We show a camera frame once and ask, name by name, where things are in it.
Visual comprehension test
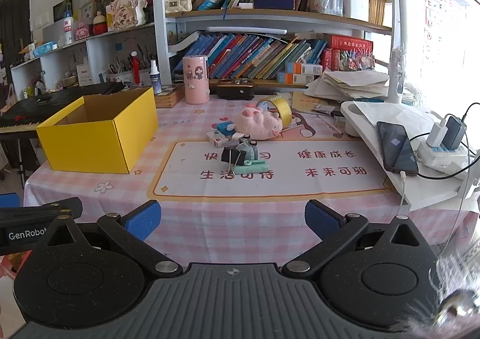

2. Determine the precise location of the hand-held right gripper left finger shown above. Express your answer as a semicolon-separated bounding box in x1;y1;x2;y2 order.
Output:
45;199;184;280

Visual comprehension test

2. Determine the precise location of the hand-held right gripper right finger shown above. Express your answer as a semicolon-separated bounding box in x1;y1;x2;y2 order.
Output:
281;199;424;280

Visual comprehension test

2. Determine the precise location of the yellow cardboard box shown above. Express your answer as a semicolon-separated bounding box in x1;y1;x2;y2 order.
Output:
36;86;160;175

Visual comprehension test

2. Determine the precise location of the small grey toy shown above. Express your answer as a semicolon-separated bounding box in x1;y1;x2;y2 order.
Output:
234;137;259;164

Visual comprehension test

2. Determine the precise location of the black binder clip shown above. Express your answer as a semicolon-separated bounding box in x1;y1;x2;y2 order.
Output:
220;148;248;174

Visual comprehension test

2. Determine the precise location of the yellow tape roll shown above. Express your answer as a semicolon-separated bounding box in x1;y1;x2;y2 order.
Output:
256;96;292;129

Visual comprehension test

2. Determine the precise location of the pink plush pig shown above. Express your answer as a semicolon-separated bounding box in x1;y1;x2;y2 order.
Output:
235;106;284;140

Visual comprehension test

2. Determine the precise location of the pink checkered desktop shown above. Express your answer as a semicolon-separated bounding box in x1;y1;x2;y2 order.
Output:
23;89;480;276

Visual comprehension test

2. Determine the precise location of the black electronic keyboard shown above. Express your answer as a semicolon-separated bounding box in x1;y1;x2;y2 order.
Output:
0;82;125;134

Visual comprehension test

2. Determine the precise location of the black smartphone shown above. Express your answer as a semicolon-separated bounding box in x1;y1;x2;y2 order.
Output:
376;121;419;177

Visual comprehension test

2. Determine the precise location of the wooden chessboard box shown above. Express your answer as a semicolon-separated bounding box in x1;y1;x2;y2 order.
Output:
154;85;185;109

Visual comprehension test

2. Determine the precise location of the white power strip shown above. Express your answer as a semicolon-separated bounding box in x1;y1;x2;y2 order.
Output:
417;138;474;175

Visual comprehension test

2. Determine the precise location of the stack of papers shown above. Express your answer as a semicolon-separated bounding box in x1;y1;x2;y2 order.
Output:
304;70;391;101

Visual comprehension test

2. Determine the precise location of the white spray bottle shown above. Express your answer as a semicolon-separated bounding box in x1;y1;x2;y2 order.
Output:
149;59;163;95

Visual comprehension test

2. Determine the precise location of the white box red label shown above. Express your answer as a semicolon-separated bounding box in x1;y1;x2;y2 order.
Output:
77;63;92;86

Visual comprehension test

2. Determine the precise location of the white charger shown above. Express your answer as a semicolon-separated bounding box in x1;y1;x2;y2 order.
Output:
427;116;449;148

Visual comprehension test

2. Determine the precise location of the white brush pen holder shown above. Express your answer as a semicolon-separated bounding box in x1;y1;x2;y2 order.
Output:
108;44;151;85

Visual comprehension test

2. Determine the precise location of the white orange small box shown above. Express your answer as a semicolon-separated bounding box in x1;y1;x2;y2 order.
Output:
277;73;316;85
285;62;323;75

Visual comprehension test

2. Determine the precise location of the grey fluffy pompom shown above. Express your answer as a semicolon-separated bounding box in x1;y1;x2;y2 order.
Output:
390;243;480;339

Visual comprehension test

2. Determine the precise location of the pink printed can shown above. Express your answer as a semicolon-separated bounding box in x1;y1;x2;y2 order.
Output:
182;55;210;105

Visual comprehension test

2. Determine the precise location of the blue tissue pack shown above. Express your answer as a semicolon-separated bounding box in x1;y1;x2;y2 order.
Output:
33;43;59;58

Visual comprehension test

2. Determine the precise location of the dark brown box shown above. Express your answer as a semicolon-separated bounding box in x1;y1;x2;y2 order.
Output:
216;78;256;101

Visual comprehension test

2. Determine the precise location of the blue grey charger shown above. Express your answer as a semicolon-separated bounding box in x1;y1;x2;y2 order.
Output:
442;116;467;150

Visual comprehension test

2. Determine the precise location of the white low shelf unit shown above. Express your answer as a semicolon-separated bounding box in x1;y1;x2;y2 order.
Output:
10;24;156;94

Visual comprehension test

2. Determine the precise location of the grey box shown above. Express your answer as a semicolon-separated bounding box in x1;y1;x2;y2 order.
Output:
42;20;66;49

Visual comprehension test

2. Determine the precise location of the red printed box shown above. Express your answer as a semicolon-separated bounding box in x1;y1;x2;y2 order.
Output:
323;34;374;71

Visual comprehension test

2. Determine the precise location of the white lotion bottle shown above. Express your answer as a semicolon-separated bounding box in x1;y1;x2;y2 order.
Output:
63;11;74;45

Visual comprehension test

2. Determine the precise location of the row of blue leaning books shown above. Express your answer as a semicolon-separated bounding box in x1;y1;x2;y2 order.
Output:
173;33;328;80

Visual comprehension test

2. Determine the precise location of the red jar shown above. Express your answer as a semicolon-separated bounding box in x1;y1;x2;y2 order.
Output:
93;11;107;35

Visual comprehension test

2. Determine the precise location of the white desk lamp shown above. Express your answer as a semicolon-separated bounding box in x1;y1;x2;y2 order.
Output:
386;0;424;104

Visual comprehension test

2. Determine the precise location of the dark wooden door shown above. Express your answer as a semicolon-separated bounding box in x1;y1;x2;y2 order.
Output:
0;0;34;73

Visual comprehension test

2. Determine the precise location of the cat figure decoration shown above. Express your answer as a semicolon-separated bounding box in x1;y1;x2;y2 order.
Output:
106;0;147;31

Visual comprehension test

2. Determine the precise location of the white marker holder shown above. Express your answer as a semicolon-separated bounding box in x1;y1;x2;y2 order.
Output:
343;0;370;21

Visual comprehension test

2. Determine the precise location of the dark blue case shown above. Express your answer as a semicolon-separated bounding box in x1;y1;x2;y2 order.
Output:
253;0;295;10

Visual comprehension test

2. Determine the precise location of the white cable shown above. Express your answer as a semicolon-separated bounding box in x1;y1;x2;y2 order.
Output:
397;171;409;212

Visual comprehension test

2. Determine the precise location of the white frame wooden bookshelf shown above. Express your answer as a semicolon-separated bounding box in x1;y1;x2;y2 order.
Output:
152;0;394;92

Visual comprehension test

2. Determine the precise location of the dark picture frame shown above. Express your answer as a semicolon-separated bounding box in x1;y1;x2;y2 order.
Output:
53;0;73;23

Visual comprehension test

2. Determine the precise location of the wall poster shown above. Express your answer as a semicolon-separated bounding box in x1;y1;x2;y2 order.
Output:
423;0;456;62

